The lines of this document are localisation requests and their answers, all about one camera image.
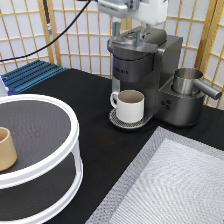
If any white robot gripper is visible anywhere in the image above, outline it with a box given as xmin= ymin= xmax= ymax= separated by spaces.
xmin=112 ymin=0 xmax=168 ymax=45

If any grey pod coffee machine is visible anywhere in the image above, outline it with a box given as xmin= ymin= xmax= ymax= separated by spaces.
xmin=107 ymin=26 xmax=205 ymax=130

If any wooden shoji screen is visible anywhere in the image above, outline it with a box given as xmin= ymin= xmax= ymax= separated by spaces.
xmin=0 ymin=0 xmax=224 ymax=110

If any white ceramic mug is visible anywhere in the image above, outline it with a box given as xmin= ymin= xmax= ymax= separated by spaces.
xmin=110 ymin=90 xmax=145 ymax=123

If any steel milk frother jug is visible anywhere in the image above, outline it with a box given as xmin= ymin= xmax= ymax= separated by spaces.
xmin=172 ymin=68 xmax=222 ymax=100

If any blue ribbed mat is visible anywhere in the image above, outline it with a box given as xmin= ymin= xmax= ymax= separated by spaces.
xmin=2 ymin=60 xmax=66 ymax=94

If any grey woven placemat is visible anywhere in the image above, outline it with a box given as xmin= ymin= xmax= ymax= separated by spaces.
xmin=85 ymin=127 xmax=224 ymax=224

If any white round two-tier shelf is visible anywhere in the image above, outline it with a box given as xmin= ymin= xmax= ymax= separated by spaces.
xmin=0 ymin=94 xmax=83 ymax=224

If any tan wooden cup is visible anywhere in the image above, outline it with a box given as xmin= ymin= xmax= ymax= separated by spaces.
xmin=0 ymin=127 xmax=17 ymax=171

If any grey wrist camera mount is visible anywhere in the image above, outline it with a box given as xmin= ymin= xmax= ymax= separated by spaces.
xmin=98 ymin=0 xmax=130 ymax=18

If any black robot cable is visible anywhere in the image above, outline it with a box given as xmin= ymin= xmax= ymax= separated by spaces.
xmin=0 ymin=0 xmax=98 ymax=64

